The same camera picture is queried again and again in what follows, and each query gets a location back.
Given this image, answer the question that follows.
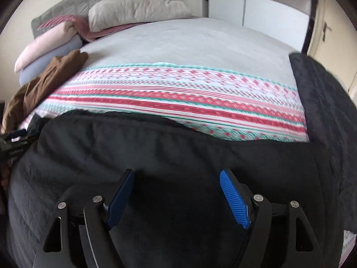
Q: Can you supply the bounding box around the pink ribbed blanket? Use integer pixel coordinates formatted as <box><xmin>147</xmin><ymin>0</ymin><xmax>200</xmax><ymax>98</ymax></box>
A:
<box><xmin>37</xmin><ymin>14</ymin><xmax>140</xmax><ymax>44</ymax></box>

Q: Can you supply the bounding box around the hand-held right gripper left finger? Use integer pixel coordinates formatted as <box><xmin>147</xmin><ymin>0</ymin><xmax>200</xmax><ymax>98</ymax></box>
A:
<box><xmin>32</xmin><ymin>169</ymin><xmax>137</xmax><ymax>268</ymax></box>

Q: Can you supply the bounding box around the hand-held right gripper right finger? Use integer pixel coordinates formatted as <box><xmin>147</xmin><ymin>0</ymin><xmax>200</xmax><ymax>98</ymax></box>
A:
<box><xmin>219</xmin><ymin>169</ymin><xmax>326</xmax><ymax>268</ymax></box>

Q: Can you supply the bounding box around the white pillow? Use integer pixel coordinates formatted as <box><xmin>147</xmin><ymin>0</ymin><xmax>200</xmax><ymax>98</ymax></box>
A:
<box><xmin>88</xmin><ymin>0</ymin><xmax>193</xmax><ymax>33</ymax></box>

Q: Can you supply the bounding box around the brown garment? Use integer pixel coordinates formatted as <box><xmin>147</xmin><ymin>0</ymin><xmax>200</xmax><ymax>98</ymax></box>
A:
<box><xmin>1</xmin><ymin>49</ymin><xmax>89</xmax><ymax>135</ymax></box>

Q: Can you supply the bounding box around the white wardrobe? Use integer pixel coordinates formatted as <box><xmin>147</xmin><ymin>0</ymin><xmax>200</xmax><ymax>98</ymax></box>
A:
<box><xmin>208</xmin><ymin>0</ymin><xmax>314</xmax><ymax>52</ymax></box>

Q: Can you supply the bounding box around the light pink folded blanket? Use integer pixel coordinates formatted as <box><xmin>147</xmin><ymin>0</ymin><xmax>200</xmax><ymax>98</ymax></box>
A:
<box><xmin>14</xmin><ymin>21</ymin><xmax>80</xmax><ymax>73</ymax></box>

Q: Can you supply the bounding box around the metal door handle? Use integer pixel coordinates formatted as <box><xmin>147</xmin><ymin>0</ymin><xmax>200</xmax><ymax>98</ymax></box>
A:
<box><xmin>321</xmin><ymin>24</ymin><xmax>333</xmax><ymax>43</ymax></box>

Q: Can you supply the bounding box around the lavender folded blanket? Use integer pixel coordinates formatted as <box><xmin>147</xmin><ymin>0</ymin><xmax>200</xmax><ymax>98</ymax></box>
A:
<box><xmin>18</xmin><ymin>36</ymin><xmax>84</xmax><ymax>88</ymax></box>

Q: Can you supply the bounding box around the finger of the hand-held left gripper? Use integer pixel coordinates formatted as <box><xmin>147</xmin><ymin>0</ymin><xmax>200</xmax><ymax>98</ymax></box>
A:
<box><xmin>0</xmin><ymin>128</ymin><xmax>34</xmax><ymax>146</ymax></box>

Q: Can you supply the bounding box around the white bed cover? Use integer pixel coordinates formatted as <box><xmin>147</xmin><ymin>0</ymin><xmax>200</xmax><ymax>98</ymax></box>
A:
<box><xmin>75</xmin><ymin>17</ymin><xmax>297</xmax><ymax>71</ymax></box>

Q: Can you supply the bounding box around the cream door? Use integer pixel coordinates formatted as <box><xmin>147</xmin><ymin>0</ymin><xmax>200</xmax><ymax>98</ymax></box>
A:
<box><xmin>307</xmin><ymin>0</ymin><xmax>356</xmax><ymax>95</ymax></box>

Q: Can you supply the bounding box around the dark quilted blanket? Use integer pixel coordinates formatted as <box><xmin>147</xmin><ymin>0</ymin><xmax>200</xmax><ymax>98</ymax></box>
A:
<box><xmin>289</xmin><ymin>52</ymin><xmax>357</xmax><ymax>233</ymax></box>

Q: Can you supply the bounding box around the black jacket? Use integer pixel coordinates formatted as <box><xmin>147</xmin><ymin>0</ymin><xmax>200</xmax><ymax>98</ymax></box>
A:
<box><xmin>6</xmin><ymin>109</ymin><xmax>344</xmax><ymax>268</ymax></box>

